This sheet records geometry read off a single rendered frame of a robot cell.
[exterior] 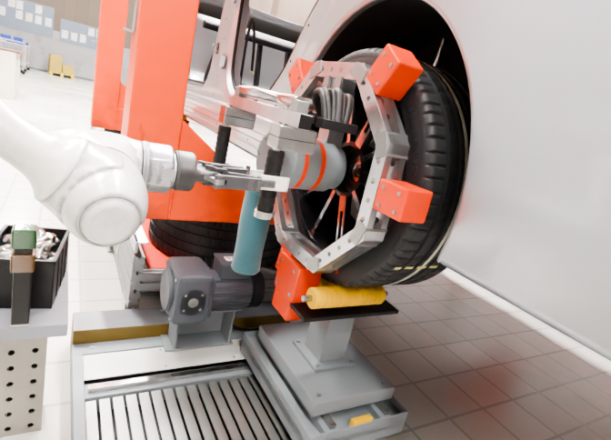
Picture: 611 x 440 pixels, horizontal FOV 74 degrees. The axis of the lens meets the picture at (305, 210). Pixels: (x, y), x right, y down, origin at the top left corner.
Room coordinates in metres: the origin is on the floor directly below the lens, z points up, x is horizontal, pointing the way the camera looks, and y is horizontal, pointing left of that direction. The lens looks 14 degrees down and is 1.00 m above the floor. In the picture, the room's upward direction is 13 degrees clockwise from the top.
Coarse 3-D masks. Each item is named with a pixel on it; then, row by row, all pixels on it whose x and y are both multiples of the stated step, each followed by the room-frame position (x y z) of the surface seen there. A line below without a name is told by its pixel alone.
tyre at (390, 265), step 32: (416, 96) 0.96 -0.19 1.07; (448, 96) 1.02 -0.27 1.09; (416, 128) 0.94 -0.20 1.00; (448, 128) 0.94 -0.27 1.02; (416, 160) 0.91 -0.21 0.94; (448, 160) 0.92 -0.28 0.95; (448, 192) 0.91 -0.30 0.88; (416, 224) 0.88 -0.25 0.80; (448, 224) 0.93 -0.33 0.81; (384, 256) 0.93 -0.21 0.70; (416, 256) 0.93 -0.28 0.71
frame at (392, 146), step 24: (312, 72) 1.20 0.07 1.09; (336, 72) 1.10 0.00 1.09; (360, 72) 1.01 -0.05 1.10; (384, 120) 0.92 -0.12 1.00; (384, 144) 0.89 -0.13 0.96; (408, 144) 0.91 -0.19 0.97; (384, 168) 0.88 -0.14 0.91; (288, 192) 1.30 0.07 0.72; (288, 216) 1.25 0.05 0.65; (360, 216) 0.90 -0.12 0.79; (384, 216) 0.90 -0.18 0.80; (288, 240) 1.14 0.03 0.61; (360, 240) 0.88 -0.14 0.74; (312, 264) 1.02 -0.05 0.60; (336, 264) 1.00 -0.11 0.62
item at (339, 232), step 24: (360, 96) 1.30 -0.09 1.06; (360, 120) 1.40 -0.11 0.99; (360, 144) 1.13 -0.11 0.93; (312, 192) 1.29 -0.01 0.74; (336, 192) 1.18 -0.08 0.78; (360, 192) 1.11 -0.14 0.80; (312, 216) 1.29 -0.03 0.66; (336, 216) 1.35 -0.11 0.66; (312, 240) 1.19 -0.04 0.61; (336, 240) 1.13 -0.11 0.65
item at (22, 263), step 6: (12, 252) 0.71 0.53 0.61; (12, 258) 0.70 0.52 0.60; (18, 258) 0.70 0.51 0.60; (24, 258) 0.71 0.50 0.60; (30, 258) 0.71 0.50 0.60; (12, 264) 0.70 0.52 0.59; (18, 264) 0.70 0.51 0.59; (24, 264) 0.71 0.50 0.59; (30, 264) 0.71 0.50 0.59; (12, 270) 0.70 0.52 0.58; (18, 270) 0.70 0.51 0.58; (24, 270) 0.71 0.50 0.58; (30, 270) 0.71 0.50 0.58
